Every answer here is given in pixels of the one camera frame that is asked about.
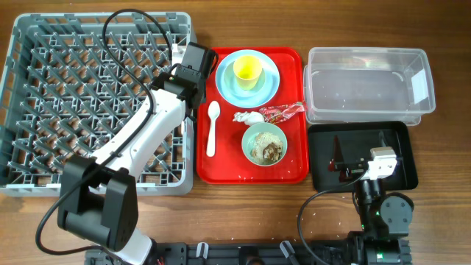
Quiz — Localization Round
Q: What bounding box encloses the left black cable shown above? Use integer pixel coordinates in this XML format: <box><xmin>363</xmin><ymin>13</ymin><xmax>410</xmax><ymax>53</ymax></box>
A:
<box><xmin>35</xmin><ymin>8</ymin><xmax>174</xmax><ymax>257</ymax></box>

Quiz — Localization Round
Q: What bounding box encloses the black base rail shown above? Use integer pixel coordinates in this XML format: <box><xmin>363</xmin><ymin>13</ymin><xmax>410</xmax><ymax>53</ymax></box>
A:
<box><xmin>84</xmin><ymin>241</ymin><xmax>411</xmax><ymax>265</ymax></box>

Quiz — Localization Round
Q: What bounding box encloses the grey dishwasher rack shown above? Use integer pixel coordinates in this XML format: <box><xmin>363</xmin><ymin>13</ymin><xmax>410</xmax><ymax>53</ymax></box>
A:
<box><xmin>1</xmin><ymin>12</ymin><xmax>196</xmax><ymax>197</ymax></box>

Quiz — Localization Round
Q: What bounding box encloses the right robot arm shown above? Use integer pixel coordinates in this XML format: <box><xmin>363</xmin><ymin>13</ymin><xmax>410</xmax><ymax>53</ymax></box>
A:
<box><xmin>328</xmin><ymin>136</ymin><xmax>414</xmax><ymax>264</ymax></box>

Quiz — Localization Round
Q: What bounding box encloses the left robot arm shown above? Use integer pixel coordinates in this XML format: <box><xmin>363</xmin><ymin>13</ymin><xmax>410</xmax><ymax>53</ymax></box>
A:
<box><xmin>57</xmin><ymin>43</ymin><xmax>219</xmax><ymax>264</ymax></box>

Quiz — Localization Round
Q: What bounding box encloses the yellow plastic cup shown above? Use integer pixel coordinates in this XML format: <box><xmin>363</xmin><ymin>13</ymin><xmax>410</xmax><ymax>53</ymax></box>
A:
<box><xmin>233</xmin><ymin>55</ymin><xmax>263</xmax><ymax>90</ymax></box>

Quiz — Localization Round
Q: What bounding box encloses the black plastic tray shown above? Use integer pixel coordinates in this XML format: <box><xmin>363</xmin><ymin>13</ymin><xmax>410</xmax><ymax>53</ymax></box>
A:
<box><xmin>308</xmin><ymin>121</ymin><xmax>418</xmax><ymax>191</ymax></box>

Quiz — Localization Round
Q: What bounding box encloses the clear plastic bin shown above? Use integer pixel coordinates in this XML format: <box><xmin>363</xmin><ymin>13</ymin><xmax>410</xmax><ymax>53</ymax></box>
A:
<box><xmin>303</xmin><ymin>47</ymin><xmax>436</xmax><ymax>126</ymax></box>

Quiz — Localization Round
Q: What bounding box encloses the red snack wrapper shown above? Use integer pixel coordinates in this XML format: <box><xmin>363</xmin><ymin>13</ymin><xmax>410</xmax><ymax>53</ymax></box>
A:
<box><xmin>258</xmin><ymin>102</ymin><xmax>306</xmax><ymax>124</ymax></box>

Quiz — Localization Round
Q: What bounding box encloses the crumpled white tissue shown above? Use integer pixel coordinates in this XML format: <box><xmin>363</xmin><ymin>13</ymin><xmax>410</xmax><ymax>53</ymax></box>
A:
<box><xmin>233</xmin><ymin>111</ymin><xmax>264</xmax><ymax>126</ymax></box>

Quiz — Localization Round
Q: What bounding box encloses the right black cable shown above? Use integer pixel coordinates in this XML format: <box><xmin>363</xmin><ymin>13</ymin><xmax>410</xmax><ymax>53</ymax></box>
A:
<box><xmin>297</xmin><ymin>167</ymin><xmax>369</xmax><ymax>265</ymax></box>

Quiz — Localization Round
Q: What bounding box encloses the black cable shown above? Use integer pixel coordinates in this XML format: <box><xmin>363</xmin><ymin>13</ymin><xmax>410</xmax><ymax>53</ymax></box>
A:
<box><xmin>35</xmin><ymin>8</ymin><xmax>174</xmax><ymax>257</ymax></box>
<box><xmin>297</xmin><ymin>167</ymin><xmax>369</xmax><ymax>265</ymax></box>

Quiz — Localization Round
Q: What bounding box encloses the light blue plate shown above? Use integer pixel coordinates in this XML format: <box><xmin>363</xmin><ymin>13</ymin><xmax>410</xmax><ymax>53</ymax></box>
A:
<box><xmin>215</xmin><ymin>49</ymin><xmax>280</xmax><ymax>108</ymax></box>

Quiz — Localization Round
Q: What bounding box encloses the light blue bowl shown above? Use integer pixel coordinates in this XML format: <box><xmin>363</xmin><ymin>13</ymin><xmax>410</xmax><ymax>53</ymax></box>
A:
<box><xmin>251</xmin><ymin>62</ymin><xmax>266</xmax><ymax>90</ymax></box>

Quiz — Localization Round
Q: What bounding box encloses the cream plastic spoon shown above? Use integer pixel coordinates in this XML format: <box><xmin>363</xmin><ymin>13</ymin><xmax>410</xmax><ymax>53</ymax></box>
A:
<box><xmin>206</xmin><ymin>101</ymin><xmax>221</xmax><ymax>157</ymax></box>

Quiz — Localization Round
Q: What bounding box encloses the green bowl with food scraps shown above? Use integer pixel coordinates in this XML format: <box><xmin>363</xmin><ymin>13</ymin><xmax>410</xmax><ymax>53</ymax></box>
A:
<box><xmin>241</xmin><ymin>123</ymin><xmax>288</xmax><ymax>166</ymax></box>

